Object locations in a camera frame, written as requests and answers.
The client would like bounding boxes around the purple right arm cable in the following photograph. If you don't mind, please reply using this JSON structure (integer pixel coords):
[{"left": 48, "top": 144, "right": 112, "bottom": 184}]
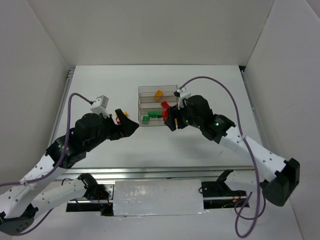
[{"left": 178, "top": 76, "right": 266, "bottom": 238}]

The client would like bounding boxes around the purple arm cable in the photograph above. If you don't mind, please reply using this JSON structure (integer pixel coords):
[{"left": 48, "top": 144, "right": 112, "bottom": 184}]
[
  {"left": 178, "top": 76, "right": 266, "bottom": 238},
  {"left": 0, "top": 92, "right": 95, "bottom": 236}
]

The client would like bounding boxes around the clear container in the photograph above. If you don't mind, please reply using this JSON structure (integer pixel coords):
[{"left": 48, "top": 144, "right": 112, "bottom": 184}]
[
  {"left": 138, "top": 85, "right": 178, "bottom": 97},
  {"left": 138, "top": 108, "right": 166, "bottom": 127},
  {"left": 138, "top": 96, "right": 177, "bottom": 109}
]

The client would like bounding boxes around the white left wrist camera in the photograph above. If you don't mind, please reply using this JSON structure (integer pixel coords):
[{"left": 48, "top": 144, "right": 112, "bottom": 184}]
[{"left": 90, "top": 95, "right": 109, "bottom": 116}]

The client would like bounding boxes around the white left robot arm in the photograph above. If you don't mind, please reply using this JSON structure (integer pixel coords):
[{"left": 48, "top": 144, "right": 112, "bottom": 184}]
[{"left": 0, "top": 109, "right": 139, "bottom": 236}]

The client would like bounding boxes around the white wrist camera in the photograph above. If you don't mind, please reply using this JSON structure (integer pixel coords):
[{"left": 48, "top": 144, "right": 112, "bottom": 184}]
[
  {"left": 90, "top": 95, "right": 109, "bottom": 116},
  {"left": 173, "top": 87, "right": 192, "bottom": 110}
]

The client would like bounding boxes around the clear near container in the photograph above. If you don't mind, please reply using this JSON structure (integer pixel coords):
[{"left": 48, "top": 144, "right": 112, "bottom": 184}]
[{"left": 138, "top": 108, "right": 166, "bottom": 127}]

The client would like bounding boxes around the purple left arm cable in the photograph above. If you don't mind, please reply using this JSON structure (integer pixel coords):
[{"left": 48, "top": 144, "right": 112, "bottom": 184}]
[{"left": 0, "top": 92, "right": 95, "bottom": 236}]

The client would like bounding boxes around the clear middle container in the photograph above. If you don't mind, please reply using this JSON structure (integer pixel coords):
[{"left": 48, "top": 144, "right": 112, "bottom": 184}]
[{"left": 138, "top": 96, "right": 177, "bottom": 109}]

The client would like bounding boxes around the green small lego brick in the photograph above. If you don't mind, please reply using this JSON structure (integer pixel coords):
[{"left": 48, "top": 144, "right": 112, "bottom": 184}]
[{"left": 147, "top": 111, "right": 158, "bottom": 118}]

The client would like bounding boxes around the clear far container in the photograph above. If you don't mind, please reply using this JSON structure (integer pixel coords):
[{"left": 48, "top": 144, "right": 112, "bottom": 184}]
[{"left": 138, "top": 85, "right": 178, "bottom": 97}]

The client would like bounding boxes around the red flower lego brick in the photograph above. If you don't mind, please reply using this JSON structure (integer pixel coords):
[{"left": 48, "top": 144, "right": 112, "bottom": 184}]
[{"left": 115, "top": 116, "right": 121, "bottom": 125}]

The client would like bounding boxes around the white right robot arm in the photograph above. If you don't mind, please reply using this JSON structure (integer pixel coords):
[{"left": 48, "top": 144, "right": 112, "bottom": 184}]
[{"left": 164, "top": 95, "right": 301, "bottom": 207}]

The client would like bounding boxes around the yellow long lego brick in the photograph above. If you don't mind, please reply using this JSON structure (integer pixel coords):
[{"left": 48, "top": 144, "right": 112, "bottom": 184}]
[{"left": 153, "top": 90, "right": 164, "bottom": 102}]

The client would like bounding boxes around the white taped cover panel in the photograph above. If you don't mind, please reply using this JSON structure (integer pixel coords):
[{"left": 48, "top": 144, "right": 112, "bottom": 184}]
[{"left": 113, "top": 179, "right": 205, "bottom": 217}]

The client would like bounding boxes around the green sloped lego brick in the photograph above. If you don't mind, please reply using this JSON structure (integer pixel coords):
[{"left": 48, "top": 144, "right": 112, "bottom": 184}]
[{"left": 142, "top": 115, "right": 150, "bottom": 125}]

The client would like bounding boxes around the red long lego brick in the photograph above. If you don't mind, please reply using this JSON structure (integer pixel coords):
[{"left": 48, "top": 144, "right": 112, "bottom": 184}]
[{"left": 161, "top": 101, "right": 170, "bottom": 121}]

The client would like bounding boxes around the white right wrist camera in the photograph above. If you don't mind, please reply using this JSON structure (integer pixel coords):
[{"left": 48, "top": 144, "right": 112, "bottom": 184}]
[{"left": 173, "top": 87, "right": 192, "bottom": 110}]

